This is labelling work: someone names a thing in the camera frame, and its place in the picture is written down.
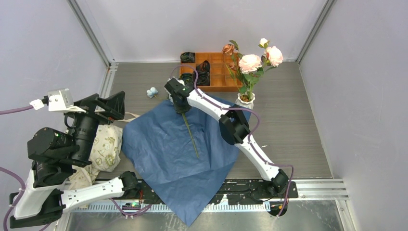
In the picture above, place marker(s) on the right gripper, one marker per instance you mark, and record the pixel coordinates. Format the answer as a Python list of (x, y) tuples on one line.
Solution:
[(180, 110)]

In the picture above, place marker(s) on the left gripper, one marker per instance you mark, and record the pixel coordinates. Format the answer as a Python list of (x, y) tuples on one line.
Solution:
[(115, 105)]

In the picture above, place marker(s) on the light blue flower stem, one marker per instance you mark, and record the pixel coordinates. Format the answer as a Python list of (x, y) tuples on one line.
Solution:
[(152, 92)]

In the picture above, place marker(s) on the beige ribbon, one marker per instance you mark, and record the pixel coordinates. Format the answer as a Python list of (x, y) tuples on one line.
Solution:
[(129, 117)]

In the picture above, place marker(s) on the blue paper flower bouquet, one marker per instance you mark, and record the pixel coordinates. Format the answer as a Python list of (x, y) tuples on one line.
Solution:
[(160, 148)]

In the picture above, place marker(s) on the orange rose flower stem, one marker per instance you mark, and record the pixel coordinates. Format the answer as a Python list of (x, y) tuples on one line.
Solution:
[(232, 55)]

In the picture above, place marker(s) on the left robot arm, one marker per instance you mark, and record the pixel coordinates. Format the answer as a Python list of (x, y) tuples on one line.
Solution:
[(55, 155)]

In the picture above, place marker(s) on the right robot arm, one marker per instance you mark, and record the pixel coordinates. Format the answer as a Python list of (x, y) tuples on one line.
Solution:
[(234, 129)]

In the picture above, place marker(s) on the white ribbed vase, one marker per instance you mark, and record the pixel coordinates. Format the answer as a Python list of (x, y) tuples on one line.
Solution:
[(245, 101)]

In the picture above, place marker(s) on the dark rolled fabric bottom-left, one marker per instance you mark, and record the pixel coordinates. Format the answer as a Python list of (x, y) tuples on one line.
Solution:
[(186, 78)]

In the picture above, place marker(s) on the dark rolled fabric large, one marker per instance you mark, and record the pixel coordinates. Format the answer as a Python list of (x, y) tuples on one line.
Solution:
[(203, 78)]

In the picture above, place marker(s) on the dark rolled fabric top-left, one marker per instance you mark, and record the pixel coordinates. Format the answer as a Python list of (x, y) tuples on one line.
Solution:
[(188, 58)]

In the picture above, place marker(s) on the dark rolled fabric middle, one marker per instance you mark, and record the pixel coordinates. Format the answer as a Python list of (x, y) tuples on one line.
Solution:
[(203, 67)]

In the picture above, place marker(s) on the orange compartment tray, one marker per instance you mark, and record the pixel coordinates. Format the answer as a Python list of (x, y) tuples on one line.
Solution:
[(220, 80)]

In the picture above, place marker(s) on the floral patterned cloth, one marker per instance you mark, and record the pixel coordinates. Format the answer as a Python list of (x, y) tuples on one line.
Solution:
[(104, 156)]

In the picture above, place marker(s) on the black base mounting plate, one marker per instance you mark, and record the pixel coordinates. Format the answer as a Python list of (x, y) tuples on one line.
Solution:
[(236, 191)]

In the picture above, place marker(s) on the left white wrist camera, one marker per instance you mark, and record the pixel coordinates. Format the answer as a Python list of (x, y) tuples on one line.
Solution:
[(57, 101)]

